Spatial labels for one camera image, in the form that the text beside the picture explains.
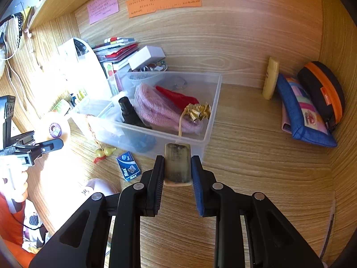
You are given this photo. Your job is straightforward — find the small white box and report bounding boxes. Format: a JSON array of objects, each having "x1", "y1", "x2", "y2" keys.
[{"x1": 128, "y1": 45, "x2": 166, "y2": 69}]

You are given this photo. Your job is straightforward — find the black white beaded headband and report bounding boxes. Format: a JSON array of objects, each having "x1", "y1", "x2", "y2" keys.
[{"x1": 11, "y1": 11, "x2": 27, "y2": 45}]

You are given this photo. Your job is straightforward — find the small colourful trinkets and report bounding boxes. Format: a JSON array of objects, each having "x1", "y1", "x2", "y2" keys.
[{"x1": 130, "y1": 61, "x2": 168, "y2": 73}]

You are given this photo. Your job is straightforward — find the wooden shelf board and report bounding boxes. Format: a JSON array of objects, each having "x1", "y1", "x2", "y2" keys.
[{"x1": 28, "y1": 0, "x2": 92, "y2": 30}]

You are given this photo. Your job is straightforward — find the white bowl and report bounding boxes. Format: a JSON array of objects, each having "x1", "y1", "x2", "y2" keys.
[{"x1": 129, "y1": 72, "x2": 157, "y2": 88}]

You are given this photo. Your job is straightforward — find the white file holder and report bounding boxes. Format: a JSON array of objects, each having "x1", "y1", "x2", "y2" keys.
[{"x1": 58, "y1": 37, "x2": 112, "y2": 102}]

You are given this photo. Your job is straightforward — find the pink wallet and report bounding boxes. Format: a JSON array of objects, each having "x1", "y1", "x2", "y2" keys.
[{"x1": 281, "y1": 100, "x2": 294, "y2": 133}]

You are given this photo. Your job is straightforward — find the pink rope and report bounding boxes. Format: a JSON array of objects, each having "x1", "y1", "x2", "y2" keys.
[{"x1": 134, "y1": 82, "x2": 203, "y2": 135}]

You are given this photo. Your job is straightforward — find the round beige lidded tub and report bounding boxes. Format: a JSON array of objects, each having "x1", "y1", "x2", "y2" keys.
[{"x1": 42, "y1": 111, "x2": 71, "y2": 146}]

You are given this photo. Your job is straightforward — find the stack of books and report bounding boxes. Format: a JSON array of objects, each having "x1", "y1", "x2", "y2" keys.
[{"x1": 96, "y1": 43, "x2": 140, "y2": 62}]

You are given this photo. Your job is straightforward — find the dark green translucent bottle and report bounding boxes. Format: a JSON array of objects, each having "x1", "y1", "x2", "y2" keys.
[{"x1": 118, "y1": 96, "x2": 152, "y2": 130}]

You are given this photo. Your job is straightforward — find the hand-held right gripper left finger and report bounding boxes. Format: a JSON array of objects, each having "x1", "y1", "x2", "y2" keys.
[{"x1": 29, "y1": 155, "x2": 166, "y2": 268}]

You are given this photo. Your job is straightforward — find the white cable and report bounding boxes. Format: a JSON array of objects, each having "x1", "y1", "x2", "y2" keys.
[{"x1": 4, "y1": 19, "x2": 37, "y2": 95}]

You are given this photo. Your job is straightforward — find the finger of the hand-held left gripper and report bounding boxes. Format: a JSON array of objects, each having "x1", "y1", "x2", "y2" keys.
[
  {"x1": 14, "y1": 138, "x2": 64, "y2": 166},
  {"x1": 11, "y1": 130, "x2": 35, "y2": 146}
]

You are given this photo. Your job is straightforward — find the clear plastic storage box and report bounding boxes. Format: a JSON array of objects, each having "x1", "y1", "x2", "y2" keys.
[{"x1": 68, "y1": 70, "x2": 223, "y2": 163}]

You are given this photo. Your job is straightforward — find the person's left hand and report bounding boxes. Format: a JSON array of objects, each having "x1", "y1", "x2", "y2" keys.
[{"x1": 12, "y1": 170, "x2": 29, "y2": 203}]

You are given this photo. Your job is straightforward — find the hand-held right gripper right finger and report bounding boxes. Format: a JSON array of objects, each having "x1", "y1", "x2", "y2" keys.
[{"x1": 190, "y1": 155, "x2": 325, "y2": 268}]

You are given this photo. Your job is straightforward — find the person's left forearm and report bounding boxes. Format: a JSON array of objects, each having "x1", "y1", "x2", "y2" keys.
[{"x1": 0, "y1": 194, "x2": 27, "y2": 247}]

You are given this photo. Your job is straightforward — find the black orange zip case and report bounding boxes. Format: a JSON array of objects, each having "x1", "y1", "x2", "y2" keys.
[{"x1": 297, "y1": 61, "x2": 346, "y2": 132}]

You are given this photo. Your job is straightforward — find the striped cover book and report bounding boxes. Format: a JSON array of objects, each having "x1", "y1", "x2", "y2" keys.
[{"x1": 93, "y1": 36, "x2": 132, "y2": 51}]

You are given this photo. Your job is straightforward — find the wooden desktop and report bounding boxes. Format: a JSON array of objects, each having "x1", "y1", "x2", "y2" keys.
[{"x1": 22, "y1": 84, "x2": 335, "y2": 268}]

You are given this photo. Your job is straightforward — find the blue patchwork pouch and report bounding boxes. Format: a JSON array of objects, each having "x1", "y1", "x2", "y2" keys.
[{"x1": 276, "y1": 73, "x2": 338, "y2": 148}]

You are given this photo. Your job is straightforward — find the braided cord gourd charm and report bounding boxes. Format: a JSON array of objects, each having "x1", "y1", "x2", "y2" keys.
[{"x1": 85, "y1": 114, "x2": 117, "y2": 165}]

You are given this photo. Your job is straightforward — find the red velvet pouch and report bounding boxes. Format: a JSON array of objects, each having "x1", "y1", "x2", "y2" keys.
[{"x1": 155, "y1": 85, "x2": 200, "y2": 109}]

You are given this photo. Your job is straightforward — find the white orange green tube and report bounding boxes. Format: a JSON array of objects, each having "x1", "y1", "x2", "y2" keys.
[{"x1": 52, "y1": 99, "x2": 70, "y2": 116}]

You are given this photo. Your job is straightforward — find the yellow tube bottle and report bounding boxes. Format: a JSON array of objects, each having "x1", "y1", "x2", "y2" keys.
[{"x1": 262, "y1": 57, "x2": 280, "y2": 100}]

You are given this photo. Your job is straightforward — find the gold foil bow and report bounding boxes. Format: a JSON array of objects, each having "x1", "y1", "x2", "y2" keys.
[{"x1": 183, "y1": 103, "x2": 212, "y2": 123}]

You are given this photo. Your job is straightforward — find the small blue packet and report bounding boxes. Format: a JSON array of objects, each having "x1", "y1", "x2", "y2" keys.
[{"x1": 116, "y1": 151, "x2": 141, "y2": 182}]

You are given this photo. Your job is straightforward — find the small grey pouch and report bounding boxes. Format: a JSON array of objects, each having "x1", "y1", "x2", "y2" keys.
[{"x1": 167, "y1": 76, "x2": 188, "y2": 90}]

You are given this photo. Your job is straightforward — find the white patterned cloth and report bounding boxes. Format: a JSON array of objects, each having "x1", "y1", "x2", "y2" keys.
[{"x1": 22, "y1": 198, "x2": 56, "y2": 253}]

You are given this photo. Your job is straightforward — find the white book fruit print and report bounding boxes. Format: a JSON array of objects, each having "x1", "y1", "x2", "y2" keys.
[{"x1": 102, "y1": 60, "x2": 130, "y2": 79}]

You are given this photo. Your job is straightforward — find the orange sticky note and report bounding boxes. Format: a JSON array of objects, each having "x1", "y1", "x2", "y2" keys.
[{"x1": 125, "y1": 0, "x2": 202, "y2": 19}]

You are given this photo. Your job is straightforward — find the pink sticky note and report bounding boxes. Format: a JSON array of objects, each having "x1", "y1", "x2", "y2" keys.
[{"x1": 87, "y1": 0, "x2": 120, "y2": 25}]

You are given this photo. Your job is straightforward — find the clear bottle yellow-green liquid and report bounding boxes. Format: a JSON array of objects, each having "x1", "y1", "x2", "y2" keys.
[{"x1": 71, "y1": 89, "x2": 88, "y2": 104}]

